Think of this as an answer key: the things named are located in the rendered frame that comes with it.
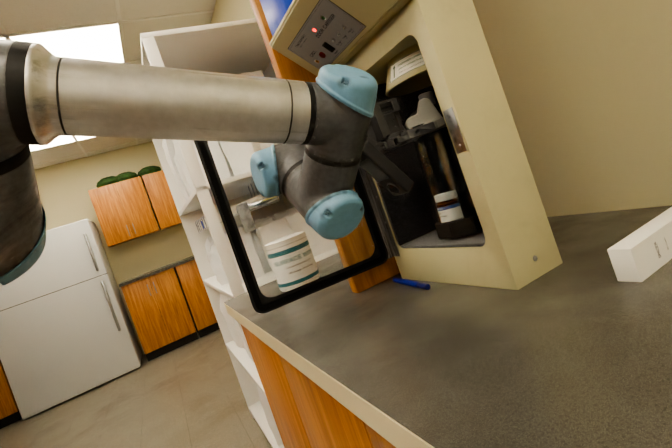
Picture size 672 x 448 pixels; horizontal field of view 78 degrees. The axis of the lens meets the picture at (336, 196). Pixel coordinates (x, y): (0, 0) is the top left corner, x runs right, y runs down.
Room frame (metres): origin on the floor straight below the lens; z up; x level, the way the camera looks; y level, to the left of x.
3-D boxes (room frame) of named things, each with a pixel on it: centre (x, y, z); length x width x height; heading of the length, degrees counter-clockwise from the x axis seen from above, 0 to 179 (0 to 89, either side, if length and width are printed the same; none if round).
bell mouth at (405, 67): (0.79, -0.24, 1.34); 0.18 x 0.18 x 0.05
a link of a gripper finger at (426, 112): (0.71, -0.20, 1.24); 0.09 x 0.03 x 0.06; 90
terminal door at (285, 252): (0.85, 0.08, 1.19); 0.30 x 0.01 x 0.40; 106
